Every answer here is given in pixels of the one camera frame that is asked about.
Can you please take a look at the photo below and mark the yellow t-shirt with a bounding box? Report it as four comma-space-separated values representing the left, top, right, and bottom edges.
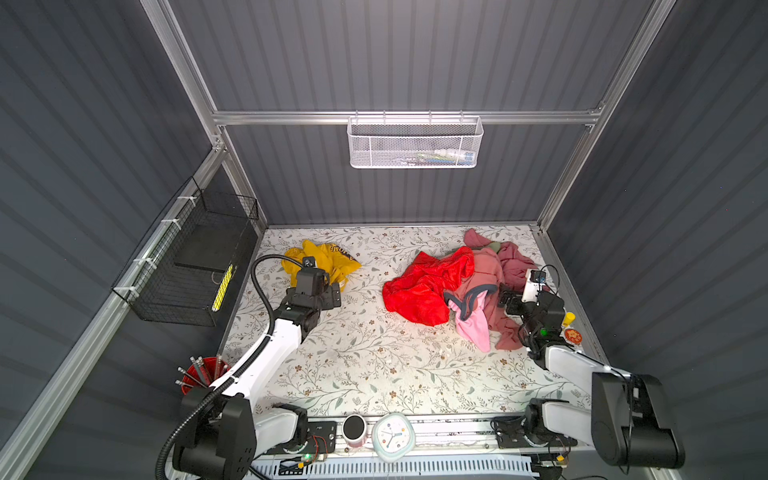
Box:
285, 240, 362, 291

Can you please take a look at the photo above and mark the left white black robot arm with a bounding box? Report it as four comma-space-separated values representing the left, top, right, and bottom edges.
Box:
154, 256, 341, 479

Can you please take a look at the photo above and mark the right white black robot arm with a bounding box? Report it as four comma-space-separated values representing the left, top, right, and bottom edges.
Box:
498, 269, 686, 470

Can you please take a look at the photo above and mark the dusty pink cloth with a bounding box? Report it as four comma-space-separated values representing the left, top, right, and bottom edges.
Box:
450, 229, 536, 351

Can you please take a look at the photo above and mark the light pink cloth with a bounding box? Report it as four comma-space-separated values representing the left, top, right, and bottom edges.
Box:
444, 284, 497, 353

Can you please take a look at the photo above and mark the red cloth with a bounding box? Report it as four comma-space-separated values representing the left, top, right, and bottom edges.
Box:
382, 246, 475, 327

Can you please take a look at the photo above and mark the red round sticker toy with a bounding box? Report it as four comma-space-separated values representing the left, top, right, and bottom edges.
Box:
563, 328, 583, 346

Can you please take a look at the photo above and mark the floral table mat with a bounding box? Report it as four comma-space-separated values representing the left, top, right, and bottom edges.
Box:
194, 224, 607, 419

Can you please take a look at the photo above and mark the yellow green marker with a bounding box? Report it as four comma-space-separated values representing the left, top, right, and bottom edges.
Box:
211, 264, 236, 312

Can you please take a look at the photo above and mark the red pencil cup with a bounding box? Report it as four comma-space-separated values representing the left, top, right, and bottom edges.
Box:
175, 356, 230, 395

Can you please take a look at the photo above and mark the pink black mug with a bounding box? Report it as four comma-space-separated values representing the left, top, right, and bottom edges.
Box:
342, 414, 368, 449

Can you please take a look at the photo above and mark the mint green alarm clock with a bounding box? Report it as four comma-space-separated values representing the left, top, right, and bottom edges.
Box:
371, 413, 416, 463

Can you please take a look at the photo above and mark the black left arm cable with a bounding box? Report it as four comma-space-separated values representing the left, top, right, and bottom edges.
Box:
154, 254, 307, 480

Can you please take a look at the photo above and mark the black wire wall basket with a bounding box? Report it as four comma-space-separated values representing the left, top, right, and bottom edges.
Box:
113, 181, 259, 327

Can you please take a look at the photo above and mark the white wire wall basket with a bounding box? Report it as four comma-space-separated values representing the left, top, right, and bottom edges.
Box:
346, 114, 484, 169

